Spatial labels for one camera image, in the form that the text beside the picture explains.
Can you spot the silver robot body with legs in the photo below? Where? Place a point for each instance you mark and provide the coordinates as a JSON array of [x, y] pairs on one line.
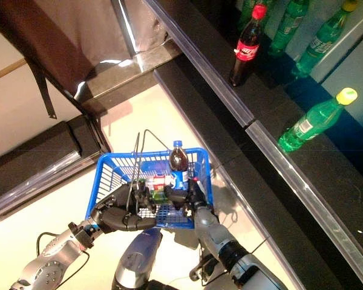
[[139, 256]]

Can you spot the silver metal post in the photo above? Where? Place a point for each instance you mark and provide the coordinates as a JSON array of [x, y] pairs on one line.
[[128, 30]]

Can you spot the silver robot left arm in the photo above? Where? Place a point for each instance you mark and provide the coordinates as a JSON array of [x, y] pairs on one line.
[[54, 256]]

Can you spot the black drink shelf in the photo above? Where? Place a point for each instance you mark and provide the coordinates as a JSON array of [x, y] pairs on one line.
[[269, 96]]

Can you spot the cola bottle red label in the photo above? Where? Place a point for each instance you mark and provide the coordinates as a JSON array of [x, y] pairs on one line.
[[248, 51]]

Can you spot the cola bottle blue label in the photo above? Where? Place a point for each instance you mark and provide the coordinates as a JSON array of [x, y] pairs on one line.
[[178, 160]]

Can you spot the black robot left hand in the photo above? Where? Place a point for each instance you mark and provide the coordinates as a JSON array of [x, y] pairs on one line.
[[118, 217]]

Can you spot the blue plastic shopping basket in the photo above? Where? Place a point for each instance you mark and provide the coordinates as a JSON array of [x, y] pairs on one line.
[[172, 222]]

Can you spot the brown shelf side panel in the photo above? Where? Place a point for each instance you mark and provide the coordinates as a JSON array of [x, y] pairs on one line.
[[63, 36]]

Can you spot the clear shelf price rail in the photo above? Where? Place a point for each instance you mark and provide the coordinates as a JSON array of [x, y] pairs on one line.
[[205, 66], [305, 193]]

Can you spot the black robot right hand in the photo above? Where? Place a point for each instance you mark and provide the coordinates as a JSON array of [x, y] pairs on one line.
[[196, 196]]

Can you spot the black display stand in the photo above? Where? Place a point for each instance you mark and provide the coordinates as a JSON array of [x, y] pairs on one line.
[[33, 151]]

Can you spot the clear water bottle red label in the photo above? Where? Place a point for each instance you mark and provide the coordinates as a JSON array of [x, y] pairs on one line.
[[158, 180]]

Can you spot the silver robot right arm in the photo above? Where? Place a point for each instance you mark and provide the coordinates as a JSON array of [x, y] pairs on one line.
[[211, 229]]

